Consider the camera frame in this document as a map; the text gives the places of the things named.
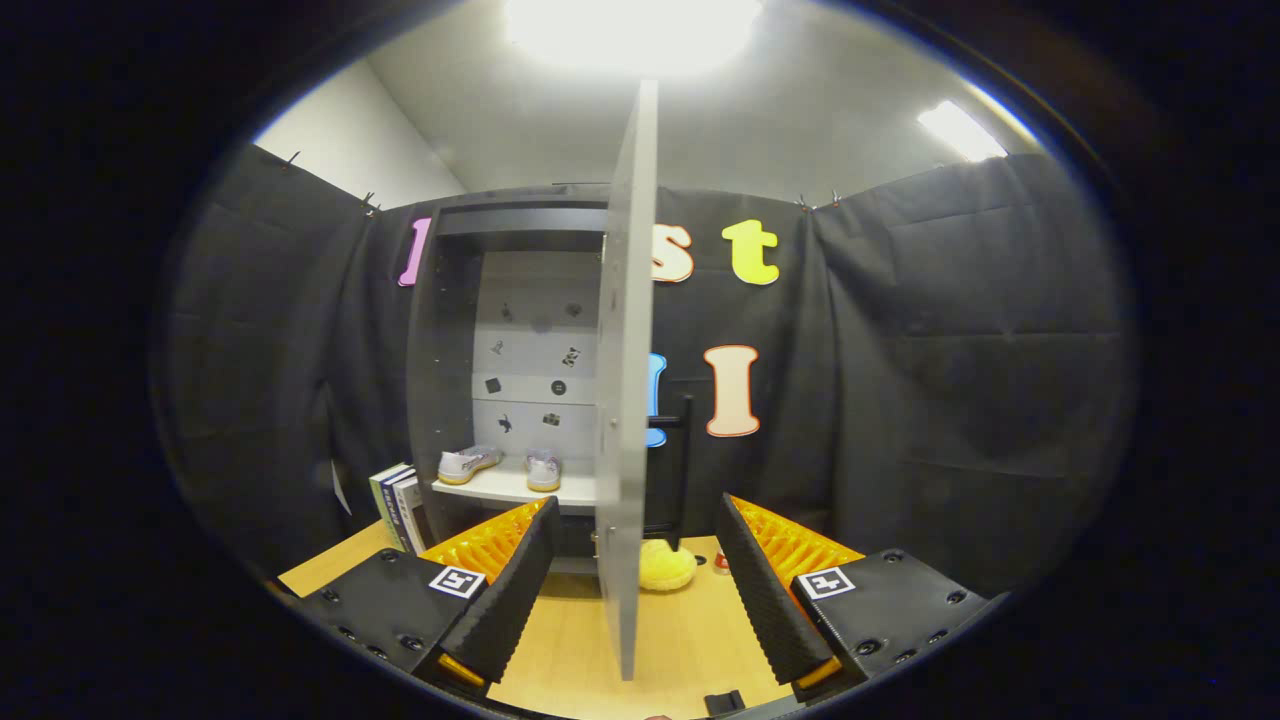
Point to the black backdrop cloth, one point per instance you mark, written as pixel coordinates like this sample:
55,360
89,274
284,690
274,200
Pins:
950,350

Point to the small red white bottle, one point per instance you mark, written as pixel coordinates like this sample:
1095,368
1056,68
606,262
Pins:
722,562

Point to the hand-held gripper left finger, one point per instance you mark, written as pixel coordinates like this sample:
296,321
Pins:
520,590

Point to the white spine book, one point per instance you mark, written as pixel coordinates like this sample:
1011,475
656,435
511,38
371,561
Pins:
412,515

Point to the beige shoe cabinet door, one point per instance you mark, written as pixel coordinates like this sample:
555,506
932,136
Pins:
625,400

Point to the narrow ceiling light panel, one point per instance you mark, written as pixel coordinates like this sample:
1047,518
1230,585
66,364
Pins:
960,130

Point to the white canvas shoe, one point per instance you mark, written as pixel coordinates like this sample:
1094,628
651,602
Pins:
544,470
468,463

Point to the grey shoe cabinet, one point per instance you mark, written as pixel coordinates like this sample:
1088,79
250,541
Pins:
450,330

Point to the large ceiling light panel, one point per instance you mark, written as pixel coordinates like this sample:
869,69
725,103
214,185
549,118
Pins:
630,30

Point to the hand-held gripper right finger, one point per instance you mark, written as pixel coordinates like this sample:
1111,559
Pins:
765,590

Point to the dark blue spine book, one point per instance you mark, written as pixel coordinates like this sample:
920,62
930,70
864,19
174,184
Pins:
397,510

